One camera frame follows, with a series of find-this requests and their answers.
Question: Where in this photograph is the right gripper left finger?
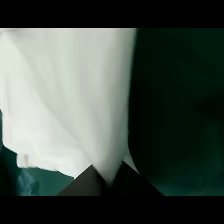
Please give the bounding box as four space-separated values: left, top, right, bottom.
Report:
57 164 109 197

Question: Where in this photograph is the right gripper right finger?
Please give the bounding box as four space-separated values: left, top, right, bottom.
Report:
110 160 165 197

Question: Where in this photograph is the white shirt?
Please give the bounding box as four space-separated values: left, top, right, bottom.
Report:
0 28 141 188

